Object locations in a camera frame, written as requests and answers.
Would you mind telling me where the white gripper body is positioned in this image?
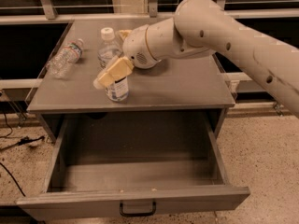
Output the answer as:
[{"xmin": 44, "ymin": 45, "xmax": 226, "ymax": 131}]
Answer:
[{"xmin": 122, "ymin": 24, "xmax": 159, "ymax": 69}]

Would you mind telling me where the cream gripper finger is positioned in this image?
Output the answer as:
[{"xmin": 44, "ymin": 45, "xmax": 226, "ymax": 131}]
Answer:
[
  {"xmin": 93, "ymin": 56, "xmax": 134, "ymax": 90},
  {"xmin": 116, "ymin": 30, "xmax": 131, "ymax": 41}
]

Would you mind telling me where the blue label plastic bottle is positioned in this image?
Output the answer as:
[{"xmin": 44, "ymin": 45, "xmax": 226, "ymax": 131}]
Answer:
[{"xmin": 97, "ymin": 27, "xmax": 129, "ymax": 102}]

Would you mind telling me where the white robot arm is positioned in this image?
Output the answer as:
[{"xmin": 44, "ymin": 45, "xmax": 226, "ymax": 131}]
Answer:
[{"xmin": 93, "ymin": 0, "xmax": 299, "ymax": 117}]

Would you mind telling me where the clear crushed water bottle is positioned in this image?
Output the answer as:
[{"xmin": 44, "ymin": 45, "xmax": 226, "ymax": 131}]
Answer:
[{"xmin": 47, "ymin": 38, "xmax": 84, "ymax": 78}]

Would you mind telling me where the open grey top drawer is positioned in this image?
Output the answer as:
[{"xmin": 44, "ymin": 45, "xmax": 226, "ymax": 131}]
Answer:
[{"xmin": 17, "ymin": 110, "xmax": 249, "ymax": 221}]

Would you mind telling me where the grey cabinet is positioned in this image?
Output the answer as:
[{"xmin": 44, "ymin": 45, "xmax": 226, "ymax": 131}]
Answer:
[{"xmin": 28, "ymin": 16, "xmax": 235, "ymax": 133}]

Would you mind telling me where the black cable with plug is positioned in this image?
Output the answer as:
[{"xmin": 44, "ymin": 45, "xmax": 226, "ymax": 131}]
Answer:
[{"xmin": 0, "ymin": 109, "xmax": 46, "ymax": 151}]

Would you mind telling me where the black drawer handle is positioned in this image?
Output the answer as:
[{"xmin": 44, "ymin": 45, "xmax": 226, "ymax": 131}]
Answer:
[{"xmin": 119, "ymin": 202, "xmax": 157, "ymax": 217}]

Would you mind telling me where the black floor cable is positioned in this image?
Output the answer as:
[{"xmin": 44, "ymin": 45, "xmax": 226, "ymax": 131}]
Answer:
[{"xmin": 0, "ymin": 161, "xmax": 26, "ymax": 198}]

